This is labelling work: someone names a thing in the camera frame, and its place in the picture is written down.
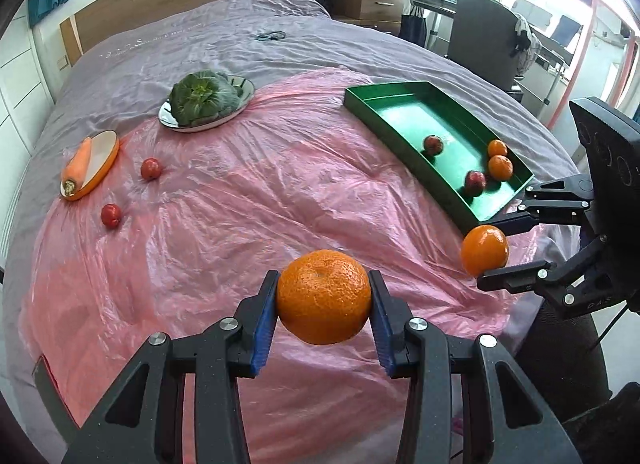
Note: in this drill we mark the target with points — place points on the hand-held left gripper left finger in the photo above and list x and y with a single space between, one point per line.
265 324

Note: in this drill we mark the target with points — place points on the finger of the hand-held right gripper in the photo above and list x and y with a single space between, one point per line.
525 276
555 204

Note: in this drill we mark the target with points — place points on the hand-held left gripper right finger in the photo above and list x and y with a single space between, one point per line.
382 329

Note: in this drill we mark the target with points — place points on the orange mandarin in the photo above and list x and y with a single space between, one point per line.
500 167
322 294
482 249
497 147

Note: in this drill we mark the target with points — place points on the small red apple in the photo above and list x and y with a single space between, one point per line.
151 168
111 215
475 182
433 144

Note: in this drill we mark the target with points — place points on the green rectangular tray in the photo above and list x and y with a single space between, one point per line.
400 113

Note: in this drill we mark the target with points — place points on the pink plastic sheet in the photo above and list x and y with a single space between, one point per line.
225 219

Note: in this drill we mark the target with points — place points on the pink pole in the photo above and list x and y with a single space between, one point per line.
585 43

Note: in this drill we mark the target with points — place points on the dark and white garment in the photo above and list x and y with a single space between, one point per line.
525 43

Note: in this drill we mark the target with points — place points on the grey chair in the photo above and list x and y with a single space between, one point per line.
480 33

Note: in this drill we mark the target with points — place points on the dark bag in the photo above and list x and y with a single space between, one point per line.
412 28

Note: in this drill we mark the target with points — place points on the orange oval plate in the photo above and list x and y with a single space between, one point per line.
102 158

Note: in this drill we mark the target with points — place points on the green bok choy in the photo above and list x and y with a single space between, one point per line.
200 96

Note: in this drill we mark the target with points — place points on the carrot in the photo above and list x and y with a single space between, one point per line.
80 163

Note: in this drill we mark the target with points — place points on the white wardrobe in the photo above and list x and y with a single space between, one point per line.
20 73

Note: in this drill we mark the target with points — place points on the wall socket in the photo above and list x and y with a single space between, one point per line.
62 62

